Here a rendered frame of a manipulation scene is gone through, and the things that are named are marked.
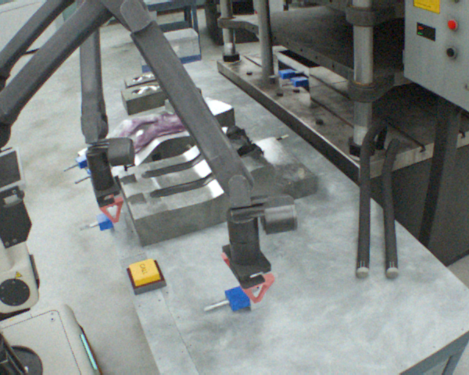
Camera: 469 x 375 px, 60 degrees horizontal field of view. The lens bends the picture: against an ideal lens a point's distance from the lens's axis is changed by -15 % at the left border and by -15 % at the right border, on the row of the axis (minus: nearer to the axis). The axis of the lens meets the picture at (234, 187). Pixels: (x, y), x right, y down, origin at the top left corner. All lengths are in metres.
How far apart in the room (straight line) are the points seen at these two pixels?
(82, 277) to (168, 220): 1.30
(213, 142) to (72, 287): 1.68
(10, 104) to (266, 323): 0.69
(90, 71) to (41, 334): 1.05
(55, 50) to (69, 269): 1.75
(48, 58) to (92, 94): 0.31
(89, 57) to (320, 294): 0.81
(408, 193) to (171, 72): 1.12
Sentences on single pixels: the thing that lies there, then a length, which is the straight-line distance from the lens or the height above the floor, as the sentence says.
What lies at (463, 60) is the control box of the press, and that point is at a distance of 1.25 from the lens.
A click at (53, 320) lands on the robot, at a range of 1.85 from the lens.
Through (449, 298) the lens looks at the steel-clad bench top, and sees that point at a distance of 1.07.
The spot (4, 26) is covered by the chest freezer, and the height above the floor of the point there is 0.61.
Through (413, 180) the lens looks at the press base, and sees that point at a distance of 1.72.
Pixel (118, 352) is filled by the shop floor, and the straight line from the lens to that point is 2.02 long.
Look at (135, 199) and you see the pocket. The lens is 1.26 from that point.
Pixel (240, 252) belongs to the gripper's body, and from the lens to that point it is 0.89.
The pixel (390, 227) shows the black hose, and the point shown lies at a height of 0.85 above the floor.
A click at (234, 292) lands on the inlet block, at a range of 0.99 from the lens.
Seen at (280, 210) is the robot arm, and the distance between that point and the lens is 0.86.
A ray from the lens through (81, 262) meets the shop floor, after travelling 2.52.
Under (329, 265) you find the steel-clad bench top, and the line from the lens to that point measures 1.10.
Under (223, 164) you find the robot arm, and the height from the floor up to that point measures 1.13.
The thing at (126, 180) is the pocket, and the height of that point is 0.88.
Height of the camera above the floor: 1.55
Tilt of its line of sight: 33 degrees down
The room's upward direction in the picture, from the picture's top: 6 degrees counter-clockwise
